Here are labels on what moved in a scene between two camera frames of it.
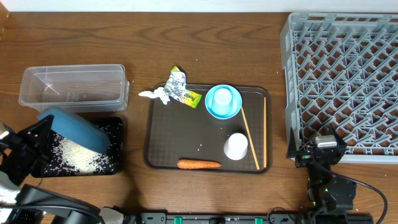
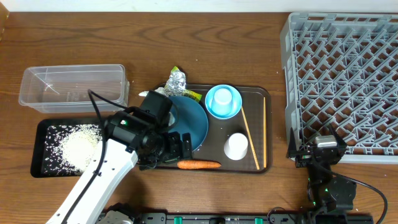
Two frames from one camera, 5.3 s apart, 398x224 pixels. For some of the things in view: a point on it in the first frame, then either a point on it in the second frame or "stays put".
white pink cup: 236,146 stays put
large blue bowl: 77,129 → 193,119
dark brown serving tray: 181,139 stays put
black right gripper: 341,146 stays put
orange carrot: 189,163 stays put
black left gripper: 28,149 → 186,152
